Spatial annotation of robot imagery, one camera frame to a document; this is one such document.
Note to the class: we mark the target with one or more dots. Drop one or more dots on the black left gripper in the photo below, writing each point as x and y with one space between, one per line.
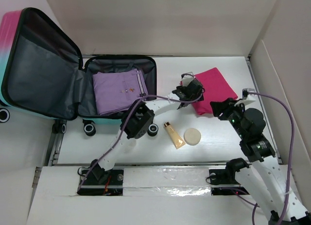
183 95

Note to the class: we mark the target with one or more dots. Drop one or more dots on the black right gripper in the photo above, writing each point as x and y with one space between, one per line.
223 109

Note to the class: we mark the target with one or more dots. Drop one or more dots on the pink cloth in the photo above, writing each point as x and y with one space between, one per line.
216 90

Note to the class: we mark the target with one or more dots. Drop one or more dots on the round beige powder puff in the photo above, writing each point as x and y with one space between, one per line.
192 136

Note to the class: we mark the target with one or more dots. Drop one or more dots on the beige cosmetic tube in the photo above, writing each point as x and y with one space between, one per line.
175 137

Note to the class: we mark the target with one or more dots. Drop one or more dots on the purple shirt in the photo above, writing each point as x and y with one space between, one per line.
116 92

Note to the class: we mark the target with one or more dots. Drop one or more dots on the pink and teal suitcase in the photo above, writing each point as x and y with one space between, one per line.
42 71

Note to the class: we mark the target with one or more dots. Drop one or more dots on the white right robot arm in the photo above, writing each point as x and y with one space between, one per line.
261 174

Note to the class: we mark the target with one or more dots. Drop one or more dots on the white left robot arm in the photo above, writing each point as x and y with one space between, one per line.
137 119

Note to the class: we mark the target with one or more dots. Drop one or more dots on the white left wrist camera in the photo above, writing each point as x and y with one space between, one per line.
186 79

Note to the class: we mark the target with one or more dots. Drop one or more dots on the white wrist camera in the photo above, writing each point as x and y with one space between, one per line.
247 97
186 79

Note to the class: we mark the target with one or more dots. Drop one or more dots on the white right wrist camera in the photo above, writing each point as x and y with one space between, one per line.
247 97

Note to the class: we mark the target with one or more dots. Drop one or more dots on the metal base rail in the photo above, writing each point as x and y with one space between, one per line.
137 181

